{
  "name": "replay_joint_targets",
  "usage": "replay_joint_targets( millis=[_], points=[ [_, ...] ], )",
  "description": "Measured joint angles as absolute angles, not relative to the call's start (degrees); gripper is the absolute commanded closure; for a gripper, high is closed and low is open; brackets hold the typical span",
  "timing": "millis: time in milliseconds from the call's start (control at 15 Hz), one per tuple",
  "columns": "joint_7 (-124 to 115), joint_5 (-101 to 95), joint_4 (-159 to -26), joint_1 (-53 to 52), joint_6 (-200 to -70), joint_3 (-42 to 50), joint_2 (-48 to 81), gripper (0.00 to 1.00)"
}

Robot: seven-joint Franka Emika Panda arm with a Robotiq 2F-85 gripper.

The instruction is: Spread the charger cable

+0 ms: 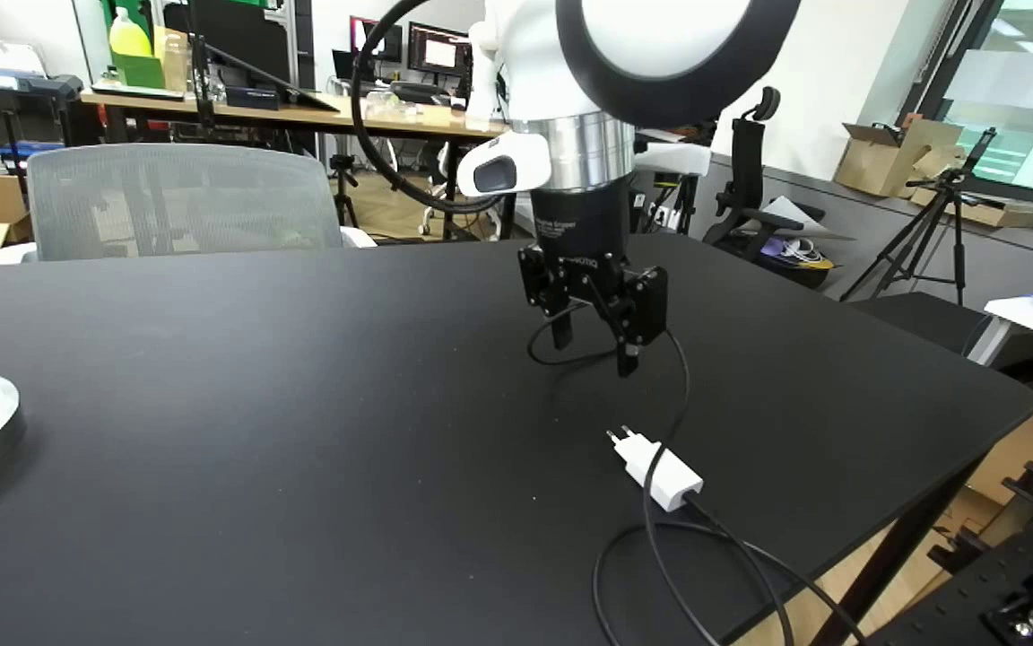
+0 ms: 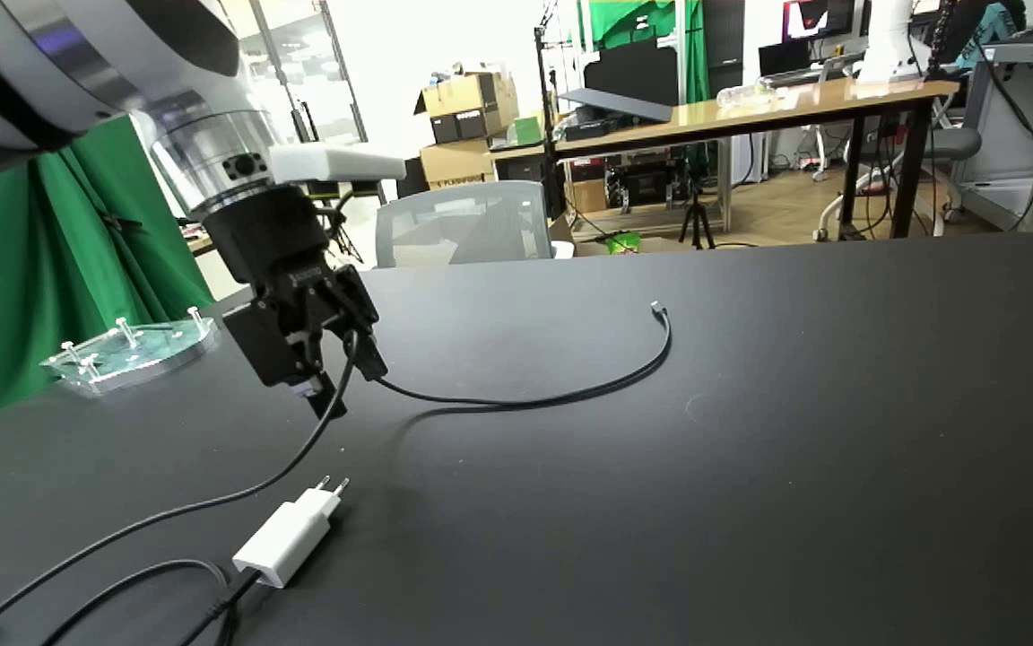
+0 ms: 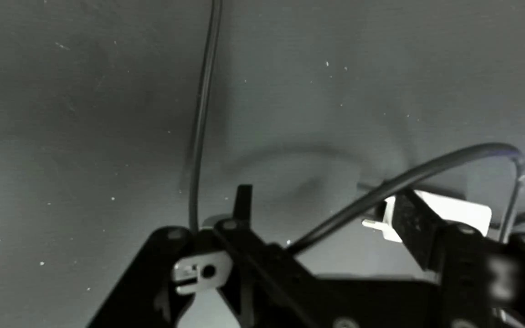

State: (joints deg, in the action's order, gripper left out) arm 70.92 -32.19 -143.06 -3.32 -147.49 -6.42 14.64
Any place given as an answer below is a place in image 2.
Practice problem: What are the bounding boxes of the small green hanging cloth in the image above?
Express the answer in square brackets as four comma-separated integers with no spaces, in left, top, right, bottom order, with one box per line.
[585,0,709,105]

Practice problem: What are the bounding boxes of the black vertical pole stand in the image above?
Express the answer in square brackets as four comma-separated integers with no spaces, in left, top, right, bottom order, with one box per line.
[532,14,569,227]

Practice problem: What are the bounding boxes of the long wooden desk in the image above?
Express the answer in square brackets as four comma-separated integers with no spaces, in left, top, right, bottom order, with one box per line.
[493,75,963,245]

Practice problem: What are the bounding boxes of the grey mesh office chair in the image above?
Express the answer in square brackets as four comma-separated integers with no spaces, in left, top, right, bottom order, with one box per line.
[373,176,551,273]

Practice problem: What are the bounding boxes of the large green backdrop cloth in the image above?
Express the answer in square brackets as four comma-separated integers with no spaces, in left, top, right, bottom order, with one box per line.
[0,112,219,441]

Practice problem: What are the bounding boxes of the translucent plate on standoffs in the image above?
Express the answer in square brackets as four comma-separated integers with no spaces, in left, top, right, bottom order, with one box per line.
[38,307,221,401]

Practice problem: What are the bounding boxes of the black charger cable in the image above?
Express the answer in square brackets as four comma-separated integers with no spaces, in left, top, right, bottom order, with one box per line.
[0,300,678,646]

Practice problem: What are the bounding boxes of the slanted grey board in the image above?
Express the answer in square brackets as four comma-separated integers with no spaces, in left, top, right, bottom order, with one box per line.
[561,82,678,125]

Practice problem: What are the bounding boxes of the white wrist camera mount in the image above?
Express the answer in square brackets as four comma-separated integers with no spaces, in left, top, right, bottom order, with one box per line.
[264,141,408,192]

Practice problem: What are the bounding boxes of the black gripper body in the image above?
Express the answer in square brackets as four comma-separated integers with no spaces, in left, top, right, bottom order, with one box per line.
[201,186,340,315]

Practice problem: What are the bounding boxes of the grey swivel chair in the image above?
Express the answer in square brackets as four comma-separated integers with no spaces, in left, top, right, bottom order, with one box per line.
[923,120,987,236]

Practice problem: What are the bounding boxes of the open cardboard box black contents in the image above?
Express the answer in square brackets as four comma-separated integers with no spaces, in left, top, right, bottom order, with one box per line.
[411,70,525,149]

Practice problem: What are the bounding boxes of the small black tripod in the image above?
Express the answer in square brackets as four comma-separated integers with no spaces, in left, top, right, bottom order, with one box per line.
[676,155,720,254]

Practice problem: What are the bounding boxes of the dark computer monitor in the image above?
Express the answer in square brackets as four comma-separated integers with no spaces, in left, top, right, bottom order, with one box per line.
[756,35,819,88]

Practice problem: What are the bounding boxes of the white curved stand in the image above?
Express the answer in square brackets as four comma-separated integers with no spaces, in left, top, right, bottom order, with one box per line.
[853,0,927,101]

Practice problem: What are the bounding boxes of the monitor with red image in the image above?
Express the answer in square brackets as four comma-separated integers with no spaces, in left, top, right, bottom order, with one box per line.
[777,0,865,47]

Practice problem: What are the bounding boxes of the plain closed cardboard box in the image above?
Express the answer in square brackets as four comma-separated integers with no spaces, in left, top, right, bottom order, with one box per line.
[421,141,502,192]

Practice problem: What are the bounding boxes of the white charger plug adapter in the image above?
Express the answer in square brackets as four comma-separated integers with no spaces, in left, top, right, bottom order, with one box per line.
[231,473,352,592]

